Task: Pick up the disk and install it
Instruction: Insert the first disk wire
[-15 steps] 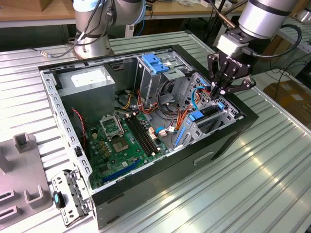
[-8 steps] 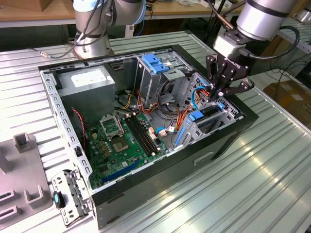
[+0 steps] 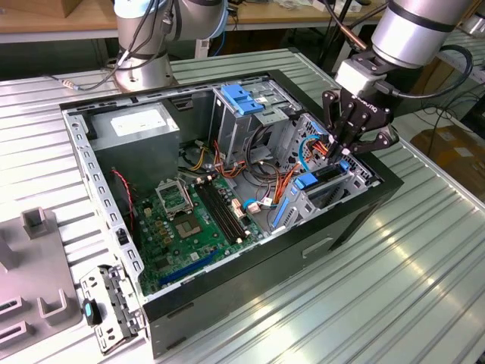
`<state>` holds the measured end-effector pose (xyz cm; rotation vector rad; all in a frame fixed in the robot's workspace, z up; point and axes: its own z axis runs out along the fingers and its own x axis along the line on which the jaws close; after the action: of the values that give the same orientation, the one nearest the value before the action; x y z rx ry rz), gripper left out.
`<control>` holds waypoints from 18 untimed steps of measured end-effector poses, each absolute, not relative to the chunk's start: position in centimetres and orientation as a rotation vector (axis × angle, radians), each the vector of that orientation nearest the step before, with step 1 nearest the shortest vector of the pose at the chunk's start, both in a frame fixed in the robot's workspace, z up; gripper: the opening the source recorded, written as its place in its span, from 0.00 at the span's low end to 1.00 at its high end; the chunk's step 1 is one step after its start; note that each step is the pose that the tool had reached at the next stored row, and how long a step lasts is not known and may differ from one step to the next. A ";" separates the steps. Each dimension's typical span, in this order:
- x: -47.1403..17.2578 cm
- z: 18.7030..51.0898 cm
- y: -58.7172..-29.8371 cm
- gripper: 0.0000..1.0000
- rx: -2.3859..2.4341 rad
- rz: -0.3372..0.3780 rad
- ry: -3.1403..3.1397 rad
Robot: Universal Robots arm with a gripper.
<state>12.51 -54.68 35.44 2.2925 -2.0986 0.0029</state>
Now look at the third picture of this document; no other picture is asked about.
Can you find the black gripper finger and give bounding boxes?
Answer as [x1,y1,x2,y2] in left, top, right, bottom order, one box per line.
[343,130,399,155]
[321,90,342,164]

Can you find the orange power wire black plug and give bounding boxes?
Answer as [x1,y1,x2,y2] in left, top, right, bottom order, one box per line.
[302,136,334,159]

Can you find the hard disk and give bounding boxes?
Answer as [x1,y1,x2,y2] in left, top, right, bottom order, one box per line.
[271,161,350,229]

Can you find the grey disk bay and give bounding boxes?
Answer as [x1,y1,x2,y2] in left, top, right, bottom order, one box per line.
[269,112,382,235]

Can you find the flat brown cardboard box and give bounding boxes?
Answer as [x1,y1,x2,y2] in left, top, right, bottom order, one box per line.
[411,124,485,190]

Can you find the blue drive latch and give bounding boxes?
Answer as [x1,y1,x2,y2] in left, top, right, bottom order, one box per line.
[220,84,267,118]

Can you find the grey optical drive cage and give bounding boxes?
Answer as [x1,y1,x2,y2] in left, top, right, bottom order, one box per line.
[207,81,302,170]

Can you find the black RAM slot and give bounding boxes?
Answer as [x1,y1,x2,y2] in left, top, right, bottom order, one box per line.
[199,180,239,243]
[208,179,249,240]
[204,180,245,241]
[196,181,235,244]

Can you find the metal socket cover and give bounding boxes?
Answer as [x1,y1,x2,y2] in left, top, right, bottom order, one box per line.
[154,178,196,220]

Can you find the black open PC case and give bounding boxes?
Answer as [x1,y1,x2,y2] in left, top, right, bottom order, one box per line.
[58,67,405,360]

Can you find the green motherboard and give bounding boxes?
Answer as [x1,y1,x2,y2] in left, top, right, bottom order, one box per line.
[132,176,266,297]

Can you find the grey power supply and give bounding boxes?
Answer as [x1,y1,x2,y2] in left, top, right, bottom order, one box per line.
[87,102,182,195]

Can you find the blue expansion slot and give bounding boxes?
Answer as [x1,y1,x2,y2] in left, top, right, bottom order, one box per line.
[158,248,220,288]

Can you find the black case fan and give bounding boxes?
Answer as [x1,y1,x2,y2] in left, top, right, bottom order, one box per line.
[111,168,136,247]

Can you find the blue and black latch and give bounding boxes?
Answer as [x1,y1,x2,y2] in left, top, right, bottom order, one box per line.
[82,297,104,328]

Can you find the grey parts rack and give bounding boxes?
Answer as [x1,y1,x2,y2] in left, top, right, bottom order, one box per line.
[0,206,83,352]

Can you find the blue data wire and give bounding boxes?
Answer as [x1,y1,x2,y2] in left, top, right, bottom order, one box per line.
[296,133,321,174]

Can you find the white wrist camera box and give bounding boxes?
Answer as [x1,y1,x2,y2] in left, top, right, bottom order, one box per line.
[334,58,390,98]

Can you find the long orange wires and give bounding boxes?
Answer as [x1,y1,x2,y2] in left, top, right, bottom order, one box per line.
[275,158,302,206]

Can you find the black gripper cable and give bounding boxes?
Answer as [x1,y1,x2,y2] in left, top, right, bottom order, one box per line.
[321,0,371,52]

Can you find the black cable loop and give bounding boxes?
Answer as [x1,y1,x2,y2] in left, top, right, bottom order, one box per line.
[242,124,285,187]

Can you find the short blue wire white plug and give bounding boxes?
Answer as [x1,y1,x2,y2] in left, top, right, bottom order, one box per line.
[241,197,262,216]

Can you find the black camera cable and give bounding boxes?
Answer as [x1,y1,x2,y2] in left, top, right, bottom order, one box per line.
[378,44,475,100]

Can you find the orange wire bundle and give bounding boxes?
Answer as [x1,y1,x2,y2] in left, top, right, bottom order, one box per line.
[212,139,253,181]

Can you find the yellow wires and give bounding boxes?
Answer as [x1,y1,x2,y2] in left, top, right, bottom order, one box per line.
[186,146,208,172]

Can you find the red fan wire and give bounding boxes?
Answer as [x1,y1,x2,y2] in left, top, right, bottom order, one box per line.
[111,168,136,232]

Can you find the grey cable with metal plug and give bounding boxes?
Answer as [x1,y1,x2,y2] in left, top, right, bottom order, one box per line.
[43,0,179,93]

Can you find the silver card bracket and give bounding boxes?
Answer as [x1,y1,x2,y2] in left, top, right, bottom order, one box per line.
[78,263,148,356]

